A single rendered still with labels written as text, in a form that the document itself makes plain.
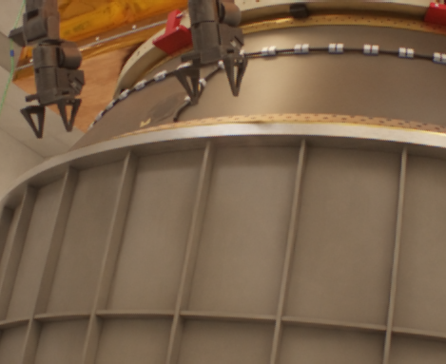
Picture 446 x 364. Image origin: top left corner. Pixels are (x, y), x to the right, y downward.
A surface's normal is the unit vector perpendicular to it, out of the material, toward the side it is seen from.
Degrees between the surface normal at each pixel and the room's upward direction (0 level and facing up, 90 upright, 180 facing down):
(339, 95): 62
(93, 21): 131
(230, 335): 90
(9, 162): 90
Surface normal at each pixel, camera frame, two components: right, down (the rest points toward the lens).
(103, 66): -0.16, 0.90
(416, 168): -0.06, -0.43
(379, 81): -0.04, -0.80
